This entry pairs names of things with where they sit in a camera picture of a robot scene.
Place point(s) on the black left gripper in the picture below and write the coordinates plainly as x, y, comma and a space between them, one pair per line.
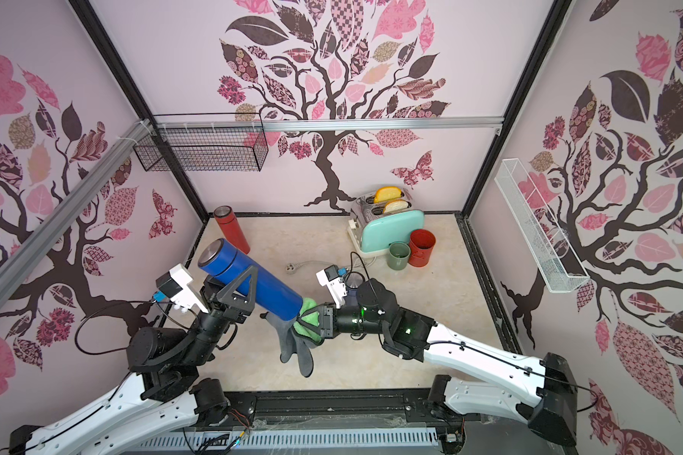
230, 304

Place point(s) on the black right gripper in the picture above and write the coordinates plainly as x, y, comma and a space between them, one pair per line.
324, 321

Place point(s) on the green and grey cloth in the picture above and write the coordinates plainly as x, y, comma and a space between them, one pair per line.
295, 338

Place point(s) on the red thermos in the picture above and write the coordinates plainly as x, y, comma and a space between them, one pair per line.
227, 221

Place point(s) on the dark blue thermos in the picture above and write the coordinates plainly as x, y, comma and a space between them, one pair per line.
353, 280

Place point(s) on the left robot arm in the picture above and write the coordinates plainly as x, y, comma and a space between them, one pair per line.
162, 390

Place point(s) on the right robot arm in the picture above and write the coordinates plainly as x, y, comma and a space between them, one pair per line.
538, 392

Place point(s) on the green cup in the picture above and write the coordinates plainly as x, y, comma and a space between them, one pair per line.
398, 256

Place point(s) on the mint green toaster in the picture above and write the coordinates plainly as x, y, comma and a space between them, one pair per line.
372, 232

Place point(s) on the red cup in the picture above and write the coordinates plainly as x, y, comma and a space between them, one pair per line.
421, 244

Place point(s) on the pale bread slice front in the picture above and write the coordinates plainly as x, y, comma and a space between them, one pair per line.
396, 206

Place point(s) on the yellow bread slice back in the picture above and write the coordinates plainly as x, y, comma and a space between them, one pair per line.
386, 194

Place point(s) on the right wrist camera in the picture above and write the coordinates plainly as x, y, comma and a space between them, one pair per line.
331, 278

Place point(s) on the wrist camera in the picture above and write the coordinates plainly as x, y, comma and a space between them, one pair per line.
175, 285
331, 278

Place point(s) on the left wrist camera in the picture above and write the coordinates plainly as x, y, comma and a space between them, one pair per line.
175, 285

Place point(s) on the white slotted cable duct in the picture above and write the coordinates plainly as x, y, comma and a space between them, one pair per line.
275, 441

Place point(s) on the black wire basket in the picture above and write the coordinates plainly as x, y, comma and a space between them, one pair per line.
224, 142

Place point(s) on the white wire basket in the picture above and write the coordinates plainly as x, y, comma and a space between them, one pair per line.
528, 195

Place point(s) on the aluminium rail left wall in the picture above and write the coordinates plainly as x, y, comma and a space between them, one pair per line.
38, 244

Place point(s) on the aluminium rail wall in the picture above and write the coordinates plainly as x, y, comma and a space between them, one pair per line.
320, 125
38, 244

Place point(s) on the aluminium rail back wall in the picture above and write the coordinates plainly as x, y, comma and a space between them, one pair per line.
320, 125

